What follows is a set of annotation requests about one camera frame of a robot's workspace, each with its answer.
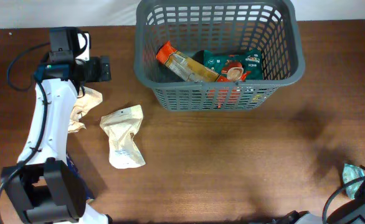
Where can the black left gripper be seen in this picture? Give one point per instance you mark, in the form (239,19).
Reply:
(104,68)

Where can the orange spaghetti pasta pack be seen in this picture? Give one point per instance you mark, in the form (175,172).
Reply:
(191,71)

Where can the grey plastic laundry basket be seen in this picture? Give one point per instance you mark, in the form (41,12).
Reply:
(254,46)

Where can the green Nescafe coffee bag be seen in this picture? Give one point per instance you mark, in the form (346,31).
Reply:
(235,67)

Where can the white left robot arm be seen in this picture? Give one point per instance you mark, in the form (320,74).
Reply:
(41,186)

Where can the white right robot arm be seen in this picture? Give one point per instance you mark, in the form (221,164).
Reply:
(352,212)

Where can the crumpled brown paper pouch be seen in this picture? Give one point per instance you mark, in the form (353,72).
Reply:
(87,100)

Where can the beige paper pouch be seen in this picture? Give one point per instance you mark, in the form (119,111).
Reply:
(121,126)

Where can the Kleenex tissue multipack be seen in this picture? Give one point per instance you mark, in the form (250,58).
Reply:
(71,165)

